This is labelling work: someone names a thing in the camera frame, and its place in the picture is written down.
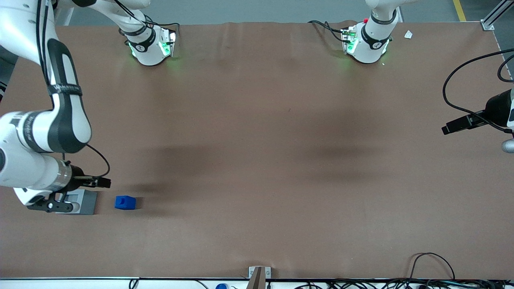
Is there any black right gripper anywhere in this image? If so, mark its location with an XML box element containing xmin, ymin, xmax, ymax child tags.
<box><xmin>68</xmin><ymin>162</ymin><xmax>112</xmax><ymax>192</ymax></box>

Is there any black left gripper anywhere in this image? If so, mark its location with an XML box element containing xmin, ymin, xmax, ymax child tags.
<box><xmin>441</xmin><ymin>90</ymin><xmax>513</xmax><ymax>135</ymax></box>

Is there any gray base block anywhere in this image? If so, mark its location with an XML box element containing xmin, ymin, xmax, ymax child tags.
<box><xmin>60</xmin><ymin>189</ymin><xmax>98</xmax><ymax>216</ymax></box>

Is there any blue cube part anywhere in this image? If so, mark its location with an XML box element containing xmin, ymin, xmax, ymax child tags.
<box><xmin>114</xmin><ymin>195</ymin><xmax>137</xmax><ymax>211</ymax></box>

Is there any brown table cover sheet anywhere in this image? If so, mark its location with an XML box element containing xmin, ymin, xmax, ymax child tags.
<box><xmin>0</xmin><ymin>21</ymin><xmax>514</xmax><ymax>280</ymax></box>

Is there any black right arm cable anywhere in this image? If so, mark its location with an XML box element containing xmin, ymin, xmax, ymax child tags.
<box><xmin>85</xmin><ymin>144</ymin><xmax>111</xmax><ymax>178</ymax></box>

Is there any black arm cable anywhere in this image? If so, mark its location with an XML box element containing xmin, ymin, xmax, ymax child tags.
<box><xmin>85</xmin><ymin>144</ymin><xmax>111</xmax><ymax>178</ymax></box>
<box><xmin>442</xmin><ymin>49</ymin><xmax>514</xmax><ymax>134</ymax></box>

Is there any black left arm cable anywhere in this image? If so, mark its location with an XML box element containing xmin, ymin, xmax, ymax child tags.
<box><xmin>442</xmin><ymin>49</ymin><xmax>514</xmax><ymax>134</ymax></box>

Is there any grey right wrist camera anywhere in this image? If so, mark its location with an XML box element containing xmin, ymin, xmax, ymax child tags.
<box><xmin>14</xmin><ymin>187</ymin><xmax>77</xmax><ymax>214</ymax></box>

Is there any aluminium frame profile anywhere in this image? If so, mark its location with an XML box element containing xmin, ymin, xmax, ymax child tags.
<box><xmin>480</xmin><ymin>0</ymin><xmax>514</xmax><ymax>31</ymax></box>

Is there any black base cable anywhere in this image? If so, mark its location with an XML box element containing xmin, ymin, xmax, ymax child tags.
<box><xmin>308</xmin><ymin>20</ymin><xmax>347</xmax><ymax>43</ymax></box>
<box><xmin>116</xmin><ymin>14</ymin><xmax>180</xmax><ymax>37</ymax></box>

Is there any black cable bundle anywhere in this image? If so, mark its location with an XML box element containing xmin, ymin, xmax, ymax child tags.
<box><xmin>297</xmin><ymin>252</ymin><xmax>514</xmax><ymax>289</ymax></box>

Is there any metal bracket with post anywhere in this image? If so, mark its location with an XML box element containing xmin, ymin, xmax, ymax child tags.
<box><xmin>246</xmin><ymin>266</ymin><xmax>272</xmax><ymax>289</ymax></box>

